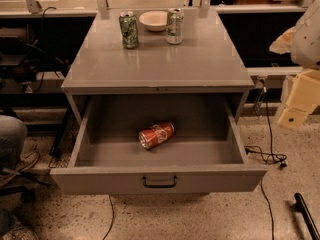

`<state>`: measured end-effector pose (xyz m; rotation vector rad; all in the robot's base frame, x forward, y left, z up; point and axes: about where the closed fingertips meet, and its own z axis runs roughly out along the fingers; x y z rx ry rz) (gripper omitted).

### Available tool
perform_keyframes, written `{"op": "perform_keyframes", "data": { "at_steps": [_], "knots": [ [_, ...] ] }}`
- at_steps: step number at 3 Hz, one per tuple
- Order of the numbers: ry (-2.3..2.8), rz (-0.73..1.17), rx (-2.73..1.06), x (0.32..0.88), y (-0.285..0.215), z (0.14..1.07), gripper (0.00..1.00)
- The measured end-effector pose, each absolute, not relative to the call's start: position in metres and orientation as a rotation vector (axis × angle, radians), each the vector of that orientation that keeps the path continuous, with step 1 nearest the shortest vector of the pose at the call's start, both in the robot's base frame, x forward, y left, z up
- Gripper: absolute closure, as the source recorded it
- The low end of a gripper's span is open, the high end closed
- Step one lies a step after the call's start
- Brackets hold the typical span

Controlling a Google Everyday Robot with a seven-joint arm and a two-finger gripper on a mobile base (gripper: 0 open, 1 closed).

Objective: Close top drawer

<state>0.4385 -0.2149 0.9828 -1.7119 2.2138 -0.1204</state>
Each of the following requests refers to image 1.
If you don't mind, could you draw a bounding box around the black floor cable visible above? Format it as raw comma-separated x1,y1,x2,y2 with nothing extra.
244,78,288,240
101,194,116,240

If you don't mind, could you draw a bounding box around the person leg in jeans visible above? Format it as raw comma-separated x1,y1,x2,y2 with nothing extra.
0,115,27,169

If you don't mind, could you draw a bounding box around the black floor cable right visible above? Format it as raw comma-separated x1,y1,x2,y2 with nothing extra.
244,78,288,240

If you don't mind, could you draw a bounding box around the black wire basket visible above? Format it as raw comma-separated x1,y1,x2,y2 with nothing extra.
49,116,79,168

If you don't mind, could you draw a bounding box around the grey top drawer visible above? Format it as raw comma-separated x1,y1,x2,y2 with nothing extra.
51,94,267,194

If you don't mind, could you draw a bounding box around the red cola can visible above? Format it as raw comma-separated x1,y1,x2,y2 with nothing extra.
138,121,175,150

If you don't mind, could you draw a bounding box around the white green soda can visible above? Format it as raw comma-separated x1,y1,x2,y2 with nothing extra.
166,8,184,45

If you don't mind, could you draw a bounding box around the grey metal drawer cabinet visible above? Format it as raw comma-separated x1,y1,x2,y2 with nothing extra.
62,7,253,115

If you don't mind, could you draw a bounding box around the white bowl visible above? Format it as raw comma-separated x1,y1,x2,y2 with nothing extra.
139,11,167,32

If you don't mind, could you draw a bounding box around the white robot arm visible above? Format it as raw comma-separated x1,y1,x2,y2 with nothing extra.
269,0,320,129

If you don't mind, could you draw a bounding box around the black pole on floor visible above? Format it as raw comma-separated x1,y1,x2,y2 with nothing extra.
294,193,320,240

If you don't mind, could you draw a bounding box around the black floor cable front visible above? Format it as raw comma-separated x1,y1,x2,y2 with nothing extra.
101,194,116,240

